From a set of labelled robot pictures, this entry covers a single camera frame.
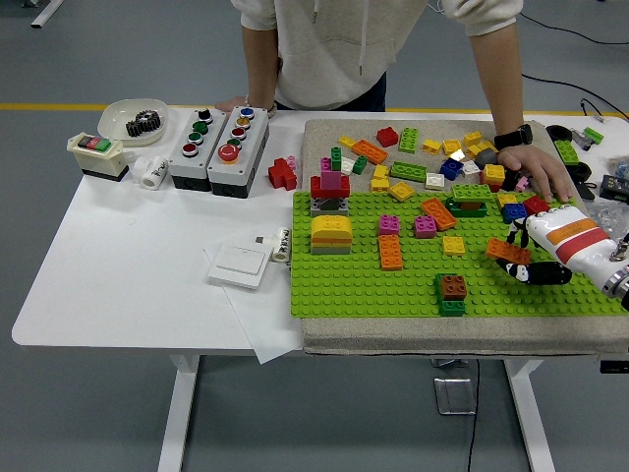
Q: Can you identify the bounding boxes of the silver floor outlet box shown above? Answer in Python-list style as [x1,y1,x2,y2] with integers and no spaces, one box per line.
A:
[432,376,478,417]

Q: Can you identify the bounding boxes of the black wristwatch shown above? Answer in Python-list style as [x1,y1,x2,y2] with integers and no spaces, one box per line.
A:
[493,122,536,150]

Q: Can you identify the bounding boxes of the grey arch brick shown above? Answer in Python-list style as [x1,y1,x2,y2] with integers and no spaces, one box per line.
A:
[310,195,350,218]

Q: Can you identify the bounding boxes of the long black floor cable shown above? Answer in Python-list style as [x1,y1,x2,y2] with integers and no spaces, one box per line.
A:
[521,73,629,123]

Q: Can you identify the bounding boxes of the white wall switch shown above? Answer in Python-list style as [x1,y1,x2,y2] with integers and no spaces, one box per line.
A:
[207,244,270,291]

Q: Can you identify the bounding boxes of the orange long brick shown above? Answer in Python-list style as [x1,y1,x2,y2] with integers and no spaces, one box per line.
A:
[421,198,458,232]
[485,237,532,266]
[351,139,389,166]
[377,234,405,272]

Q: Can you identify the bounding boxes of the grey four-button control box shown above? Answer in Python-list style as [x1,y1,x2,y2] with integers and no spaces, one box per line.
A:
[168,107,228,192]

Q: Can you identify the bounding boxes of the white table leg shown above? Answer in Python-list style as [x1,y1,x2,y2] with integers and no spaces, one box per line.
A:
[501,358,556,472]
[156,354,201,472]

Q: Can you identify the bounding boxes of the brown square brick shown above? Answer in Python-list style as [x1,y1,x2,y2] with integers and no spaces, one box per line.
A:
[439,273,469,301]

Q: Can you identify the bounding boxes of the clear plastic bag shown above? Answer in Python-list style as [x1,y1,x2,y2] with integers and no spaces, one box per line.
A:
[587,200,629,237]

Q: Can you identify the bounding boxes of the black cable with connector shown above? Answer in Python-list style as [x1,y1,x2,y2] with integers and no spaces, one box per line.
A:
[579,97,606,123]

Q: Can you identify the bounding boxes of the black cable under table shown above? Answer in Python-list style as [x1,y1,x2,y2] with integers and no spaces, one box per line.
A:
[466,361,482,472]

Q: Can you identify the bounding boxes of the blue square brick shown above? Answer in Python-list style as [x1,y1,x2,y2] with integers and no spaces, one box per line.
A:
[438,156,463,182]
[500,202,529,225]

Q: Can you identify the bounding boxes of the person's left hand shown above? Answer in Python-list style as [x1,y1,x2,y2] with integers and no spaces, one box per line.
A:
[496,146,575,203]

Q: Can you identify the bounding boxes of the grey-brown mat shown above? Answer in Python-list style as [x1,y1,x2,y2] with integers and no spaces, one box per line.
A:
[300,118,629,359]

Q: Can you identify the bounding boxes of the person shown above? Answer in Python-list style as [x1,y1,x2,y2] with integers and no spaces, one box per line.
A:
[230,0,525,112]

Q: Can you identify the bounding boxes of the black box yellow marks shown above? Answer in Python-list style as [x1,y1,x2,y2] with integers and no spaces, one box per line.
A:
[600,174,629,202]

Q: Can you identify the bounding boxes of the dark green frame brick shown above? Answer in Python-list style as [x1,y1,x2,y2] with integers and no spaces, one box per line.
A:
[445,196,489,219]

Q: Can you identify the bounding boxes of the bag of blue parts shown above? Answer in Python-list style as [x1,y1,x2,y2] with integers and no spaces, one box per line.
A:
[600,154,629,179]

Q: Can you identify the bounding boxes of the red cross-shaped brick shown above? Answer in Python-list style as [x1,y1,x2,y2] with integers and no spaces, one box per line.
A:
[267,156,299,191]

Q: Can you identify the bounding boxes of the red wide brick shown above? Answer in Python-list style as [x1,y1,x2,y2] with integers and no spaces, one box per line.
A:
[310,175,352,200]

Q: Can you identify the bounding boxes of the grey emergency-stop control box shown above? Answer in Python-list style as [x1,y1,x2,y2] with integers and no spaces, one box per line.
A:
[205,105,270,200]

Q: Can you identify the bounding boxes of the white pipe fitting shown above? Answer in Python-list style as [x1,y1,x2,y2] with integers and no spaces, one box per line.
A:
[132,155,170,191]

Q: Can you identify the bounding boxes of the yellow orange grey brick stack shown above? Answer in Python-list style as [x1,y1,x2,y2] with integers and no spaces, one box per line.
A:
[310,214,354,256]

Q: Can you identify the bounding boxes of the white paper sheet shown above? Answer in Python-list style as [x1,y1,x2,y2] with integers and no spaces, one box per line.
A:
[202,243,305,367]

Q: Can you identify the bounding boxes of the black metal gear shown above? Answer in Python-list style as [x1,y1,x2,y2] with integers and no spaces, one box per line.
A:
[125,108,162,138]

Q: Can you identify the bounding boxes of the white bead bracelet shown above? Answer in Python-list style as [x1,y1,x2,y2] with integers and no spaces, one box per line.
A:
[244,93,279,120]

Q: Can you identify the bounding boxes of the lime green studded baseplate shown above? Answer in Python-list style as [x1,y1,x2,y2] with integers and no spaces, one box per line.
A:
[289,190,629,320]

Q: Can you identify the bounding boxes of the lime long brick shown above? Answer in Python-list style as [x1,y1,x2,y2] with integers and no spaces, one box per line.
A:
[389,160,428,184]
[554,139,581,165]
[450,183,494,203]

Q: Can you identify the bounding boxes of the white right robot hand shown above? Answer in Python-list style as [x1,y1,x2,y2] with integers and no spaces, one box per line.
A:
[494,205,623,286]

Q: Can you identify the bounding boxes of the white furniture foot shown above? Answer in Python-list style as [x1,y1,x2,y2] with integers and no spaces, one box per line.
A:
[30,0,65,29]

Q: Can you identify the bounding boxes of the cream red-green switch box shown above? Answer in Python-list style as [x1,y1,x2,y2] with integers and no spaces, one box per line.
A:
[66,132,130,183]

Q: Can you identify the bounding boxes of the white plastic bowl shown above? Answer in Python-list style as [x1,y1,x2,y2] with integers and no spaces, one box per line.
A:
[96,97,170,148]

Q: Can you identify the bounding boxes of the white labelled cylinder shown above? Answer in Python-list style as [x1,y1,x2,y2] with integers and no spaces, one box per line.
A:
[271,227,291,265]

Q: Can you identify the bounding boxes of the person's right hand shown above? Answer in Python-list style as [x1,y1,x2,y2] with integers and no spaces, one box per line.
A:
[214,95,270,117]

